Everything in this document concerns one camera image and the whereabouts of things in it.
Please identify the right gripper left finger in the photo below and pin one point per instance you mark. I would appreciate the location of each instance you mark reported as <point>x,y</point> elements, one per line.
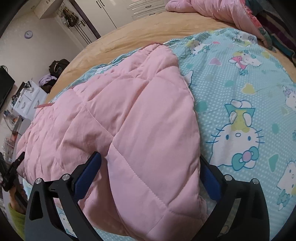
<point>42,219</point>

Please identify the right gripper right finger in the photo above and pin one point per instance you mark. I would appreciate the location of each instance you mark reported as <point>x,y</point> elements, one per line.
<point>240,212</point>

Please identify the pink quilted jacket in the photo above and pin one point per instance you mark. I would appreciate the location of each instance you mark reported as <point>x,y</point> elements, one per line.
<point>139,115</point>

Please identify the green sleeve forearm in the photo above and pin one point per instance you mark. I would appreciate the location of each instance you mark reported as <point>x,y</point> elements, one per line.
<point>18,218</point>

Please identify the purple clothes pile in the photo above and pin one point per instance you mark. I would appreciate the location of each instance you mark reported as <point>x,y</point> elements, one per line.
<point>45,79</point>

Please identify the white drawer chest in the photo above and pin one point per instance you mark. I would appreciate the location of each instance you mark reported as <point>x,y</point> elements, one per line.
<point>30,97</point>

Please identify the black bag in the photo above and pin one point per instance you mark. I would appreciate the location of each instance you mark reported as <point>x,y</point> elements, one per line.
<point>57,67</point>

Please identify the tan bed blanket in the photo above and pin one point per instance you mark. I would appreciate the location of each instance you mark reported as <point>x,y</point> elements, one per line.
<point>137,34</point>

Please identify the white wardrobe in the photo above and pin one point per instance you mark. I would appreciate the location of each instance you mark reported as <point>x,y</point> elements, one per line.
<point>110,15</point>

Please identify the striped dark blanket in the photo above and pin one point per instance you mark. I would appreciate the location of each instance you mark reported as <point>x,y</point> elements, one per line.
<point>279,21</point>

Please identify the pink crumpled duvet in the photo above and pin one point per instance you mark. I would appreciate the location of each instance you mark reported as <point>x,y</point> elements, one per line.
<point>235,12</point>

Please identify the black wall television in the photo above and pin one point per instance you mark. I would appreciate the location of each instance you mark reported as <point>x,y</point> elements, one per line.
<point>6,85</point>

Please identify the purple wall clock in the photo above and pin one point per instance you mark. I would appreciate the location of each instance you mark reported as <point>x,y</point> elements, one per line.
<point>28,34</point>

